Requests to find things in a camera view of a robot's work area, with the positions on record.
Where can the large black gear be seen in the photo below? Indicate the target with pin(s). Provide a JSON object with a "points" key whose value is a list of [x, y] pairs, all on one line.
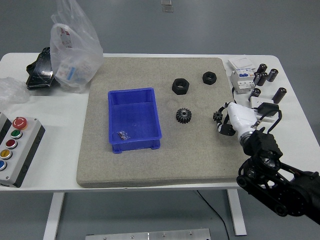
{"points": [[184, 115]]}

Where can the black power adapter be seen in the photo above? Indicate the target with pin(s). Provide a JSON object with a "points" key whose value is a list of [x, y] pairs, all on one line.
{"points": [[268, 108]]}

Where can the small black hex nut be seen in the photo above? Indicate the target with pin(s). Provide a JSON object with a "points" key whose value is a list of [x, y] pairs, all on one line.
{"points": [[209, 77]]}

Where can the large black hex nut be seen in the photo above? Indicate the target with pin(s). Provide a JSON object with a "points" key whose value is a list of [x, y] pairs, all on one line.
{"points": [[180, 86]]}

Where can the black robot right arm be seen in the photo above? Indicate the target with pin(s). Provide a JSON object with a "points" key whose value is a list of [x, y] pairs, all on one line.
{"points": [[265, 155]]}

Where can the white circuit breaker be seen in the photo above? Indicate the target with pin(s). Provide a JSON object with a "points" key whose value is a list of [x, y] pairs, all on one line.
{"points": [[241, 81]]}

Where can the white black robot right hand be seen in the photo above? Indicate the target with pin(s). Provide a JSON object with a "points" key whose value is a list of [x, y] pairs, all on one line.
{"points": [[241, 117]]}

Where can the black cylindrical capacitor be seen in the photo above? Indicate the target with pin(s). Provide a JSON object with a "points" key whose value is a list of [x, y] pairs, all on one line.
{"points": [[262, 79], [255, 93], [279, 95], [262, 67], [273, 75], [256, 78]]}

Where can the clear plastic bag with items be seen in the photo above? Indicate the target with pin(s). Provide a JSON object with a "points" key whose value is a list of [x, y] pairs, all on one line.
{"points": [[75, 50]]}

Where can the grey push-button control box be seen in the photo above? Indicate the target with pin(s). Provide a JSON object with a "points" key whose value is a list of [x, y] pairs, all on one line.
{"points": [[18, 150]]}

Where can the crumpled clear plastic wrap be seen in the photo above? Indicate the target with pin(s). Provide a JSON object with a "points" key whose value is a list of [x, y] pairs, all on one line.
{"points": [[10, 90]]}

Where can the white wall socket plate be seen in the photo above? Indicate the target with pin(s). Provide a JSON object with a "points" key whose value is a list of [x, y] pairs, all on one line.
{"points": [[255, 101]]}

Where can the grey-brown felt mat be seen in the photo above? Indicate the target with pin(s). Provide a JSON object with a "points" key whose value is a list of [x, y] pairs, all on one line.
{"points": [[140, 170]]}

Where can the small clear bag of screws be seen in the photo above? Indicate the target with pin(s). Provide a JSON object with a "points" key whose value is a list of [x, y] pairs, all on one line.
{"points": [[123, 135]]}

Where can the clear floor fixture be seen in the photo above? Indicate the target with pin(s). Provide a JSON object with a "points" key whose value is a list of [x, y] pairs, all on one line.
{"points": [[167, 6]]}

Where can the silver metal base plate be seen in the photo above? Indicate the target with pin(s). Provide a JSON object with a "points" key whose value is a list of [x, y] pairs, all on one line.
{"points": [[147, 235]]}

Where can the small black gear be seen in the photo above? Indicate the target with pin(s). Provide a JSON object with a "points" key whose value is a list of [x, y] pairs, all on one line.
{"points": [[216, 116]]}

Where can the blue plastic box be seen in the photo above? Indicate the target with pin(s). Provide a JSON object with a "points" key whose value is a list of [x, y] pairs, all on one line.
{"points": [[133, 117]]}

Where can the white table leg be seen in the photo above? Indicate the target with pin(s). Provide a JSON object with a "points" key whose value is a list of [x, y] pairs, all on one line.
{"points": [[237, 212], [53, 215]]}

